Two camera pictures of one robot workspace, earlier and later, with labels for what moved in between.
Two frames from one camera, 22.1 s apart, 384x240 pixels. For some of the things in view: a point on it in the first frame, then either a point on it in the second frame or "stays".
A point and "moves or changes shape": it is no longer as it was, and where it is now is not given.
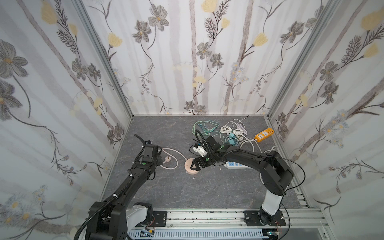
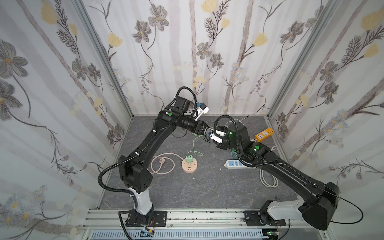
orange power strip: [264, 134] stays
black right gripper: [202, 160] to [224, 142]
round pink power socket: [187, 165] moves or changes shape
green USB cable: [204, 127] moves or changes shape
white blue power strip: [232, 165] stays
